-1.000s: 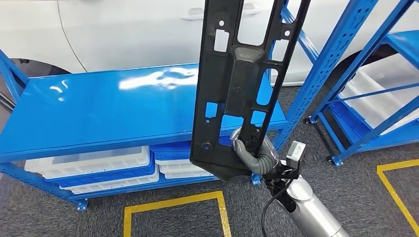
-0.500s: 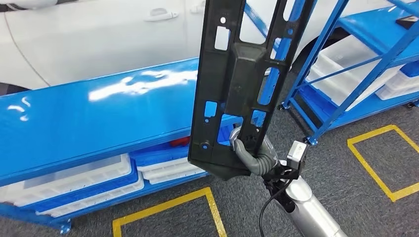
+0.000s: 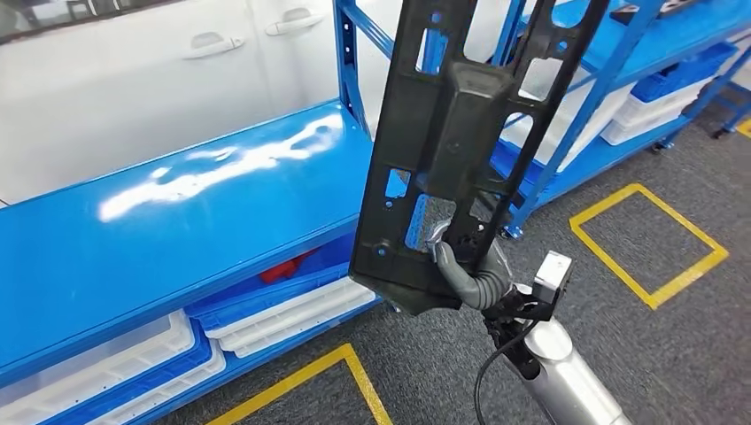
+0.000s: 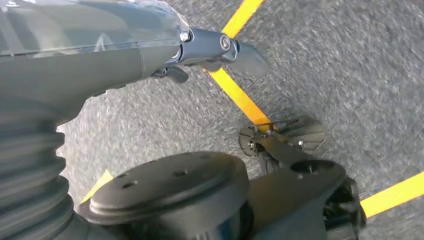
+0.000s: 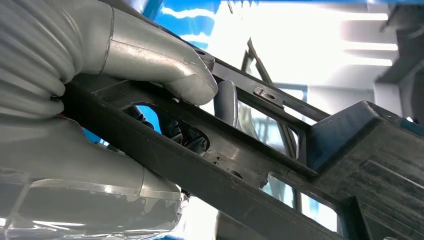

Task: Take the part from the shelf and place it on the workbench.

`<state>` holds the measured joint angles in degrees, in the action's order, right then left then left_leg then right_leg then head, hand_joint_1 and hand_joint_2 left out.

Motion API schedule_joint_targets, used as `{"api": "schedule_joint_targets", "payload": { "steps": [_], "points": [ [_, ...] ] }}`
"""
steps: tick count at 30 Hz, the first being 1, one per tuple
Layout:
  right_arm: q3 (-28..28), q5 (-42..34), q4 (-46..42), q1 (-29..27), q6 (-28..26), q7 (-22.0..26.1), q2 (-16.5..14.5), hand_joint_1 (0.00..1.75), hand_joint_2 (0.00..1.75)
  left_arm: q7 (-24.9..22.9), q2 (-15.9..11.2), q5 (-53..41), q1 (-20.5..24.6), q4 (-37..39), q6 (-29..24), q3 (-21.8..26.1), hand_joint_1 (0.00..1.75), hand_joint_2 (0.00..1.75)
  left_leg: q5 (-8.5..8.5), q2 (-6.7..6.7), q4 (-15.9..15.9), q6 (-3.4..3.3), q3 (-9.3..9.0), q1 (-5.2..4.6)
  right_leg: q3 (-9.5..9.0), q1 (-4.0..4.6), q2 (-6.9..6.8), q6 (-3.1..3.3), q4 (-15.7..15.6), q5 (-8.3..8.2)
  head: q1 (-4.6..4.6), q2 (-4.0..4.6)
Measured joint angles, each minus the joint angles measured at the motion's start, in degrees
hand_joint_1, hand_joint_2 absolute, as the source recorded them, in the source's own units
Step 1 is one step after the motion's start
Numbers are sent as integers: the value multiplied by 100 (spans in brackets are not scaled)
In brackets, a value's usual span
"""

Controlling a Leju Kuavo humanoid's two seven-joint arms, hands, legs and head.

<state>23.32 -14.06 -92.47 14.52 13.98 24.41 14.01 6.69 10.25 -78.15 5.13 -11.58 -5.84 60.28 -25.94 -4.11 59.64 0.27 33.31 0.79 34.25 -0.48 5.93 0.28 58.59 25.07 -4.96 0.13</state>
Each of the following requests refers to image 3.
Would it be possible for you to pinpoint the blue metal shelf rack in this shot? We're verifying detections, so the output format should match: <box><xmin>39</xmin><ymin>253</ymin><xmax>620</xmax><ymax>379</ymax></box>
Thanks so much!
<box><xmin>0</xmin><ymin>0</ymin><xmax>406</xmax><ymax>425</ymax></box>
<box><xmin>492</xmin><ymin>0</ymin><xmax>751</xmax><ymax>241</ymax></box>

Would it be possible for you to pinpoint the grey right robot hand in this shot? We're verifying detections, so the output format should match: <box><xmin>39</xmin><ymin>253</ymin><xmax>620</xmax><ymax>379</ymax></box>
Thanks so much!
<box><xmin>425</xmin><ymin>220</ymin><xmax>517</xmax><ymax>311</ymax></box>

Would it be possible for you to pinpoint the white car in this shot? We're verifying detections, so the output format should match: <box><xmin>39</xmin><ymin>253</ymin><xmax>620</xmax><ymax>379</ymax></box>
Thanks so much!
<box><xmin>0</xmin><ymin>0</ymin><xmax>512</xmax><ymax>206</ymax></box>

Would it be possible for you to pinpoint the yellow floor tape square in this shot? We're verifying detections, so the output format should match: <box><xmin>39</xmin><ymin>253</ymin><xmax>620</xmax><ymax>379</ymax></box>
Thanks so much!
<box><xmin>205</xmin><ymin>343</ymin><xmax>393</xmax><ymax>425</ymax></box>
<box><xmin>569</xmin><ymin>183</ymin><xmax>730</xmax><ymax>311</ymax></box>

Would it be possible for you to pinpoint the white plastic bin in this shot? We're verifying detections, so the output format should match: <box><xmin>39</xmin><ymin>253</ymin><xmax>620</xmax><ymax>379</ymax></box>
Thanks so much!
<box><xmin>205</xmin><ymin>275</ymin><xmax>371</xmax><ymax>342</ymax></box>
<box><xmin>0</xmin><ymin>311</ymin><xmax>196</xmax><ymax>425</ymax></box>
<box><xmin>600</xmin><ymin>76</ymin><xmax>714</xmax><ymax>147</ymax></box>
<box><xmin>501</xmin><ymin>81</ymin><xmax>635</xmax><ymax>171</ymax></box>
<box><xmin>88</xmin><ymin>343</ymin><xmax>227</xmax><ymax>425</ymax></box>
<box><xmin>225</xmin><ymin>290</ymin><xmax>378</xmax><ymax>360</ymax></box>

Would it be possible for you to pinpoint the black plastic frame part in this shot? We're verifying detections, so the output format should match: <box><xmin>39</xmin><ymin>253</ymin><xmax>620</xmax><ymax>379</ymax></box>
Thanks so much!
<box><xmin>349</xmin><ymin>0</ymin><xmax>611</xmax><ymax>316</ymax></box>

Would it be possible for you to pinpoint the red item in bin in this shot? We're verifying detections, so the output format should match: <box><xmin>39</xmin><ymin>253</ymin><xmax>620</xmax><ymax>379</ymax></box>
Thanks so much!
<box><xmin>259</xmin><ymin>249</ymin><xmax>321</xmax><ymax>286</ymax></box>

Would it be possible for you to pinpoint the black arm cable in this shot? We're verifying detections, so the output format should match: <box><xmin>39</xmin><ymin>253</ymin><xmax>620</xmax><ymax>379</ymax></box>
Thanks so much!
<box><xmin>474</xmin><ymin>319</ymin><xmax>544</xmax><ymax>425</ymax></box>

